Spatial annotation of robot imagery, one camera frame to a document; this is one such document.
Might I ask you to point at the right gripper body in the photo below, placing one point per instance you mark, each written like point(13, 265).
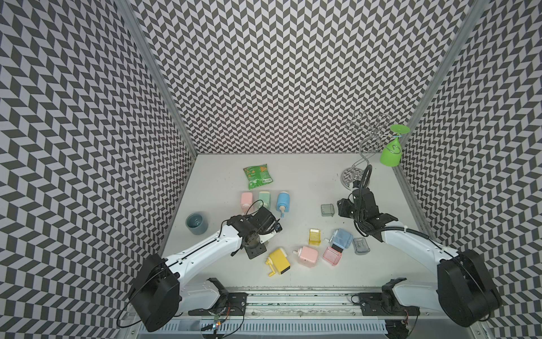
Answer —
point(348, 209)

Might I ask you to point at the pink transparent tray front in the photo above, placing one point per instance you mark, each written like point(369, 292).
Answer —
point(332, 256)

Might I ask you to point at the metal wire glass rack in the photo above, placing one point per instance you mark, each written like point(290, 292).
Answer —
point(372, 143)

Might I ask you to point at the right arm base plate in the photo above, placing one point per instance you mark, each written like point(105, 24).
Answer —
point(377, 304)

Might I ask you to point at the green plastic wine glass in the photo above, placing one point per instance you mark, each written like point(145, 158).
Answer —
point(392, 153)

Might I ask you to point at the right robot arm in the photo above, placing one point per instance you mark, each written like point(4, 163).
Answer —
point(462, 287)

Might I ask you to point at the yellow transparent tray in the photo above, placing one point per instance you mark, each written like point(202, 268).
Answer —
point(314, 237)

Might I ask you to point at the yellow pencil sharpener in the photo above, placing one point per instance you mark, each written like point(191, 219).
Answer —
point(277, 262)

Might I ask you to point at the grey transparent tray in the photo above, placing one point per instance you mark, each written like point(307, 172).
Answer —
point(361, 246)

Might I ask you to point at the light blue pencil sharpener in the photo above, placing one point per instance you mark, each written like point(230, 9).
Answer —
point(340, 240)

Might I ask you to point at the green snack bag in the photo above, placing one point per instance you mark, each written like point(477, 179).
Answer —
point(257, 176)

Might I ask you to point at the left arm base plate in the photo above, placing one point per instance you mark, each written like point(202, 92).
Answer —
point(233, 304)

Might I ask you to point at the teal bowl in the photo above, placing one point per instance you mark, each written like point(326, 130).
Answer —
point(197, 224)

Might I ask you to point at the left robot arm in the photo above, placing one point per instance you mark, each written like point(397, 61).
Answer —
point(165, 287)

